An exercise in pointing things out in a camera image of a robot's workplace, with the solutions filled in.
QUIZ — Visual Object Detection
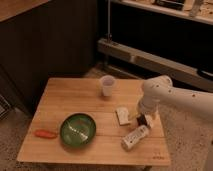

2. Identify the black eraser block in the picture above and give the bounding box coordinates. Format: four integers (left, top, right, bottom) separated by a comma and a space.
137, 115, 148, 126

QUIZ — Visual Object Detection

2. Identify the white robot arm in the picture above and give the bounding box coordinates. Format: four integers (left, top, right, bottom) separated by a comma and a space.
137, 75, 213, 122

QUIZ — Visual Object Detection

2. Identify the green bowl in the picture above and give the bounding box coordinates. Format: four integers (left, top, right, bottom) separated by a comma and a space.
59, 113, 96, 148

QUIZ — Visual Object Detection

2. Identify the wooden table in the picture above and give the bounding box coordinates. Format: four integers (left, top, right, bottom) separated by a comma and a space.
17, 78, 170, 166

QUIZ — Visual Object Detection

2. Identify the orange carrot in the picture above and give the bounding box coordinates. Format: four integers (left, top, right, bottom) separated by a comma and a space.
34, 130, 57, 139

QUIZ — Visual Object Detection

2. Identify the upper wooden shelf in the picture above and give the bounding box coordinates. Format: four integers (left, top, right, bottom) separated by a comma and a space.
112, 0, 213, 26

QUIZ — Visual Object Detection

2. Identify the metal vertical pole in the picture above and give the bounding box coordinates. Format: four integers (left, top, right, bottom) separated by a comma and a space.
107, 0, 111, 42

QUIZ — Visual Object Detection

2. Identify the metal shelf rail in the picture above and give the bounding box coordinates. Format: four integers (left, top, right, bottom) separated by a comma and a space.
97, 38, 213, 92

